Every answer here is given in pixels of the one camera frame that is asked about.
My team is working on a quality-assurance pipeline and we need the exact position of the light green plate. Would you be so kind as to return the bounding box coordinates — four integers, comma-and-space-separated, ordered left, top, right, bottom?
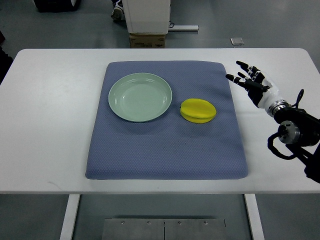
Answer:
108, 72, 173, 123

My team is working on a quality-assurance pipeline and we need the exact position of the blue quilted mat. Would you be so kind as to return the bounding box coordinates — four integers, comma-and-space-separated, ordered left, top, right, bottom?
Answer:
85, 60, 248, 180

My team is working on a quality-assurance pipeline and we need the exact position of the small grey floor plate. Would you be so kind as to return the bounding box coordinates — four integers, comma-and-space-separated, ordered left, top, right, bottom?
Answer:
230, 37, 244, 46

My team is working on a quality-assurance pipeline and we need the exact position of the black wheeled object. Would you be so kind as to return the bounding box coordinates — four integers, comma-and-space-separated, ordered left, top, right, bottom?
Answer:
33, 0, 81, 13

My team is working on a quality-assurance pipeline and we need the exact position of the dark object at left edge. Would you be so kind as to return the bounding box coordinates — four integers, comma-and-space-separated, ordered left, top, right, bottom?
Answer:
0, 32, 13, 83

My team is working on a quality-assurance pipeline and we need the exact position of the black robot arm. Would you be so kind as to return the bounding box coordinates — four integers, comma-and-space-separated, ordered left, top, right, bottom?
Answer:
267, 89, 320, 183

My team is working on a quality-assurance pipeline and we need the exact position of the white table leg left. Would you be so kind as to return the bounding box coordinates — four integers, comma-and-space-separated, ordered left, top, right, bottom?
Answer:
59, 194, 81, 240

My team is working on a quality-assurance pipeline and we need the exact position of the person's sneaker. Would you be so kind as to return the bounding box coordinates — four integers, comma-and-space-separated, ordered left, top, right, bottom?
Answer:
111, 0, 124, 21

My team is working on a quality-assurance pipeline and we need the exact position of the cardboard box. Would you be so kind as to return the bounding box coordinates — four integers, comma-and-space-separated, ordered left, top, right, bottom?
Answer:
129, 33, 166, 49

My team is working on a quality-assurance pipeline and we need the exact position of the white table leg right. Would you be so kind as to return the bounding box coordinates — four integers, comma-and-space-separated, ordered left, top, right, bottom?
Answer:
244, 194, 265, 240

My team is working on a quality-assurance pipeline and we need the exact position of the white table leg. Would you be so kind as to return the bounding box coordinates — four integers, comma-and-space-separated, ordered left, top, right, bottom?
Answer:
59, 194, 81, 240
244, 194, 265, 240

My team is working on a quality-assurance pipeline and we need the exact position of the white floor rail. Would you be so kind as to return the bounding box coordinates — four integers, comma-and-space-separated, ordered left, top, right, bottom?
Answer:
168, 24, 199, 32

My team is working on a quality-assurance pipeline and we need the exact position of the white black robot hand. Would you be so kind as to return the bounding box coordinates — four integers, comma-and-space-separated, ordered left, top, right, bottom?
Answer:
225, 61, 289, 118

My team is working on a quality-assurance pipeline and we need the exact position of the white cabinet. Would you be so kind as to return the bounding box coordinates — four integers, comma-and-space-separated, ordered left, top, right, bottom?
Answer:
122, 0, 171, 35

